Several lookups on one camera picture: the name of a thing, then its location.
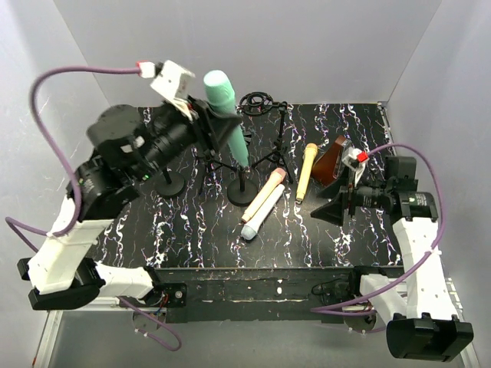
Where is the black round base stand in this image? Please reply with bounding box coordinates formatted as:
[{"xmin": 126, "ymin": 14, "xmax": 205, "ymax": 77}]
[
  {"xmin": 226, "ymin": 130, "xmax": 259, "ymax": 207},
  {"xmin": 156, "ymin": 167, "xmax": 186, "ymax": 199}
]

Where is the white microphone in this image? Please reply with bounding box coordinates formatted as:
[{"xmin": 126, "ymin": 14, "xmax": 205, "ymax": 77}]
[{"xmin": 241, "ymin": 184, "xmax": 285, "ymax": 241}]

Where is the yellow microphone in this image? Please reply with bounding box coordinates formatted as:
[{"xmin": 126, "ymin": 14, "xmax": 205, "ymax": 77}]
[{"xmin": 295, "ymin": 143, "xmax": 318, "ymax": 202}]

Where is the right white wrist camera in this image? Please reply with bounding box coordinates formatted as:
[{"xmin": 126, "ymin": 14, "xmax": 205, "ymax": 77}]
[{"xmin": 341, "ymin": 146, "xmax": 369, "ymax": 187}]

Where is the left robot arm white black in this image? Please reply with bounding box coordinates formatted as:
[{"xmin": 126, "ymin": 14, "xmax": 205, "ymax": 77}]
[{"xmin": 18, "ymin": 98, "xmax": 240, "ymax": 311}]

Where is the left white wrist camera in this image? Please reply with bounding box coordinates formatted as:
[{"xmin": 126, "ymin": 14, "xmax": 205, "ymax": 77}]
[{"xmin": 150, "ymin": 60, "xmax": 195, "ymax": 110}]

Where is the brown wooden metronome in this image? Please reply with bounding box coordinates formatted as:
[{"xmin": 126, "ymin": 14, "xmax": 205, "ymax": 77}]
[{"xmin": 311, "ymin": 136, "xmax": 351, "ymax": 186}]

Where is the green microphone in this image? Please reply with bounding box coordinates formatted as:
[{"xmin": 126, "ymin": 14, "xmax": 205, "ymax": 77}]
[{"xmin": 203, "ymin": 70, "xmax": 249, "ymax": 167}]

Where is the pink microphone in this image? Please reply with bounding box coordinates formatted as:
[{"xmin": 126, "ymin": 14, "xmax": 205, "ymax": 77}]
[{"xmin": 241, "ymin": 167, "xmax": 286, "ymax": 223}]

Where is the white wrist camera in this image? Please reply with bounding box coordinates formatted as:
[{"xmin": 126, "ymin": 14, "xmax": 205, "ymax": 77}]
[
  {"xmin": 341, "ymin": 146, "xmax": 369, "ymax": 187},
  {"xmin": 150, "ymin": 60, "xmax": 195, "ymax": 110}
]

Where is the black shock mount tripod stand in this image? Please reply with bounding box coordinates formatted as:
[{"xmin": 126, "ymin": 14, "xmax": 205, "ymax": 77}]
[{"xmin": 239, "ymin": 91, "xmax": 295, "ymax": 184}]

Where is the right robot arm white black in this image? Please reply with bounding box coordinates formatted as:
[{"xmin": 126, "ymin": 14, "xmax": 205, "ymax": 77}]
[{"xmin": 311, "ymin": 156, "xmax": 474, "ymax": 363}]

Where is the black tripod clip stand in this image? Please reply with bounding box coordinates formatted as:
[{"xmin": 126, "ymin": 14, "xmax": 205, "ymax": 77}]
[{"xmin": 193, "ymin": 148, "xmax": 238, "ymax": 196}]

